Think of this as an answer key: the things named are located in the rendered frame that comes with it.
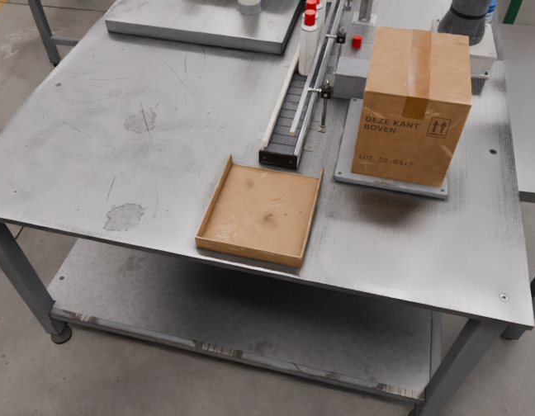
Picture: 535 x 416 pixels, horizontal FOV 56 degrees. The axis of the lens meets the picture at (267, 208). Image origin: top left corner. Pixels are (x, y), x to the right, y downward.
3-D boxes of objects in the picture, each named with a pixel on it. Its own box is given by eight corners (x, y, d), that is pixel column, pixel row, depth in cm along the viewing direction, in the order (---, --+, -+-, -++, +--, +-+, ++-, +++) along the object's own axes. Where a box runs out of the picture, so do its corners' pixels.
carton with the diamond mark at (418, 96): (362, 106, 155) (376, 24, 134) (442, 117, 151) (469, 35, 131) (350, 172, 135) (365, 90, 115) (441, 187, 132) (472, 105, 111)
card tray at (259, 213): (230, 163, 141) (229, 153, 138) (322, 179, 137) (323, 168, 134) (196, 247, 122) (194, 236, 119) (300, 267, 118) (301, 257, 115)
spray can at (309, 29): (300, 66, 163) (303, 7, 148) (315, 68, 162) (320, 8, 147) (296, 75, 160) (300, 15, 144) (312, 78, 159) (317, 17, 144)
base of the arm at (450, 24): (437, 18, 175) (446, -9, 167) (482, 25, 173) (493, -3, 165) (436, 42, 166) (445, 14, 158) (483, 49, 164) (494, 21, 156)
